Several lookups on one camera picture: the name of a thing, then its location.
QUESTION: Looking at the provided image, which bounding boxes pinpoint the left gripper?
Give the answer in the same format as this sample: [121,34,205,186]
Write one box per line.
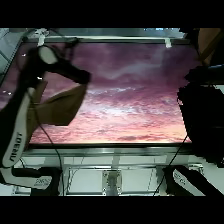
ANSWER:
[70,67,92,85]

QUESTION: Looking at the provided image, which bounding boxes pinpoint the black cable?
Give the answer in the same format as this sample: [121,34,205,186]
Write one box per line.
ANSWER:
[32,99,66,196]
[152,134,189,196]

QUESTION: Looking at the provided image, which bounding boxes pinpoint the black garment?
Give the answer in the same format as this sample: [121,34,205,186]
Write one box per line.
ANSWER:
[176,64,224,168]

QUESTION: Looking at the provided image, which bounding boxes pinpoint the brown trousers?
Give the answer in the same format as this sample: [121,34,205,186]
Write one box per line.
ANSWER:
[27,79,90,135]

